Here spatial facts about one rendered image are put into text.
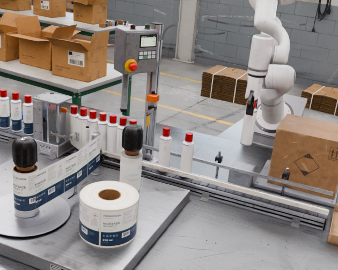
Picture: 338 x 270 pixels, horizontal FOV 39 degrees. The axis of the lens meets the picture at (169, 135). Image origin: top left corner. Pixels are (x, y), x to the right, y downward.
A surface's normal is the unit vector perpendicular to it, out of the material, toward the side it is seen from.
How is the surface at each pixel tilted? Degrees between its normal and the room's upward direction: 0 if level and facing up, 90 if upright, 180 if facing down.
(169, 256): 0
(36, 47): 90
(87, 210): 90
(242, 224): 0
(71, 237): 0
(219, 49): 90
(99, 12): 89
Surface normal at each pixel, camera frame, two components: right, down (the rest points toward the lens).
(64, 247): 0.08, -0.92
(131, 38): 0.53, 0.36
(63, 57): -0.40, 0.32
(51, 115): 0.92, 0.22
